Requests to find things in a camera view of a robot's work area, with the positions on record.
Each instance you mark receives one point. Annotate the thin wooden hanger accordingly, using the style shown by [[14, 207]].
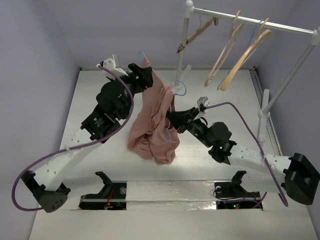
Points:
[[234, 33]]

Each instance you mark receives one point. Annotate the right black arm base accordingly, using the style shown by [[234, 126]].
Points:
[[230, 195]]

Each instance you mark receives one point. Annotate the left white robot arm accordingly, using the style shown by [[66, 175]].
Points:
[[115, 102]]

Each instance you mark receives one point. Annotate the blue wire hanger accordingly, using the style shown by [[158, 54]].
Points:
[[156, 102], [256, 39]]

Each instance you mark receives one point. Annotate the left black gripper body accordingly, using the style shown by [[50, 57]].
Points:
[[135, 85]]

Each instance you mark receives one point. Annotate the pink t shirt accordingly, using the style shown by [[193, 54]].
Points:
[[152, 136]]

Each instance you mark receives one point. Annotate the thick wooden hanger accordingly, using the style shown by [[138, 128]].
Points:
[[258, 37]]

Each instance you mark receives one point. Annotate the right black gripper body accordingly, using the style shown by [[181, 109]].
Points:
[[191, 118]]

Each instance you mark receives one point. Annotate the white clothes rack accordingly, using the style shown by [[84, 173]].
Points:
[[266, 104]]

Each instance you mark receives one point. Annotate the wooden clip hanger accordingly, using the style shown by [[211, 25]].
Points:
[[196, 33]]

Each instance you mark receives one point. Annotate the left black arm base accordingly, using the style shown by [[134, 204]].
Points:
[[111, 197]]

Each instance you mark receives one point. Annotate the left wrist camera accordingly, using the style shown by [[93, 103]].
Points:
[[111, 63]]

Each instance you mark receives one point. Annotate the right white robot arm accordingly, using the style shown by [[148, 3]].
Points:
[[293, 176]]

